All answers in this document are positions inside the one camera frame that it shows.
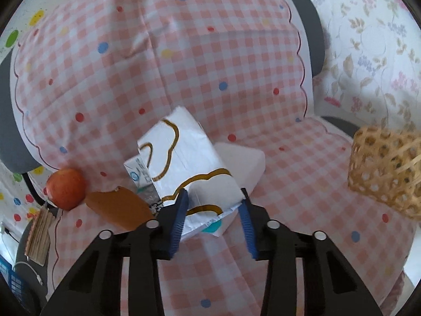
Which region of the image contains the blue plastic basket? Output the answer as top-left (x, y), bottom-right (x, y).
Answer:
top-left (0, 255), bottom-right (23, 295)

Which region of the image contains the white tissue packet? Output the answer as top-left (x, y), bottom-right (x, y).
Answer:
top-left (124, 106), bottom-right (245, 241)

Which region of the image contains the woven bamboo basket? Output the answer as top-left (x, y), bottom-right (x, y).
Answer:
top-left (348, 127), bottom-right (421, 219)

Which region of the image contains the red apple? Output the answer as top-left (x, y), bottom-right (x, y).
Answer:
top-left (46, 169), bottom-right (87, 211)

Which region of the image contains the floral print cloth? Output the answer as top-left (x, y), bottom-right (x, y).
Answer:
top-left (279, 0), bottom-right (421, 145)

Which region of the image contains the grey office chair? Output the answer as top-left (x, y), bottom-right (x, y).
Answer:
top-left (0, 0), bottom-right (359, 307)

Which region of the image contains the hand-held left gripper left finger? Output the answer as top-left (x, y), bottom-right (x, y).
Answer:
top-left (39, 189), bottom-right (189, 316)

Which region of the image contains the pink checked table cover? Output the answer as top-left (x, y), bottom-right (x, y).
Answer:
top-left (10, 0), bottom-right (418, 316)

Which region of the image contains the small orange notebook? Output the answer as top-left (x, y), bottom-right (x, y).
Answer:
top-left (24, 204), bottom-right (53, 265)

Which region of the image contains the white charging cable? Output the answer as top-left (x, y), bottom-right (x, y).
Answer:
top-left (15, 261), bottom-right (43, 285)

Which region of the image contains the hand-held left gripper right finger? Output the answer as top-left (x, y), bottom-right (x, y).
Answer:
top-left (238, 187), bottom-right (384, 316)

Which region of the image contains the brown wooden piece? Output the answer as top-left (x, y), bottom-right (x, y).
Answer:
top-left (86, 186), bottom-right (155, 231)

